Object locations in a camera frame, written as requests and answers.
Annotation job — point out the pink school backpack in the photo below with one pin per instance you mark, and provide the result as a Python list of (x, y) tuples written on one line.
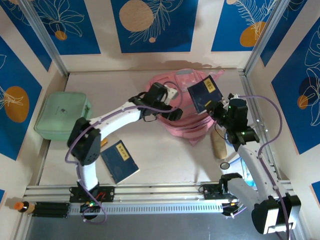
[(185, 127)]

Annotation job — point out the navy book yellow label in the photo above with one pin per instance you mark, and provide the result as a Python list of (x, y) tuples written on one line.
[(202, 95), (120, 162)]

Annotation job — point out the beige pencil pouch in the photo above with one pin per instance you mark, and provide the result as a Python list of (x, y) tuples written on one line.
[(218, 146)]

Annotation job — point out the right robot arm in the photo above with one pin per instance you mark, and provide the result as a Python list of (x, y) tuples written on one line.
[(250, 162)]

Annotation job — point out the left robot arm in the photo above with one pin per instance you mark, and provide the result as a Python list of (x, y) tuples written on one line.
[(117, 120)]

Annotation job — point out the mint green zip case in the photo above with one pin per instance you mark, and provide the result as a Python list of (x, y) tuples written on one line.
[(60, 115)]

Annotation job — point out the black ribbed block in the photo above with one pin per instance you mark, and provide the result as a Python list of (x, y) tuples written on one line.
[(50, 210)]

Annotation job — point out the aluminium side rail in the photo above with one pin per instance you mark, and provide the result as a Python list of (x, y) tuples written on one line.
[(249, 85), (42, 170)]

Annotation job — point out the blue leaf print wall panel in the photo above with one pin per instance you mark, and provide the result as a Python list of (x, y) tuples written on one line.
[(175, 37), (287, 25), (75, 37), (225, 25), (30, 42), (287, 100), (15, 75)]

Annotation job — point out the aluminium table edge rail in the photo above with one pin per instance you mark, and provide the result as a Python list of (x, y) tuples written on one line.
[(162, 191)]

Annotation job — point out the aluminium frame post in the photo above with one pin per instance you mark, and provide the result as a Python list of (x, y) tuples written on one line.
[(47, 42), (265, 37)]

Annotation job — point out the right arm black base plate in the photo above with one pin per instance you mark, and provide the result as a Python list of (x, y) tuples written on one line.
[(210, 192)]

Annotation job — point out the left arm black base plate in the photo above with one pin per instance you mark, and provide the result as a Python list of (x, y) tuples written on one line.
[(107, 193)]

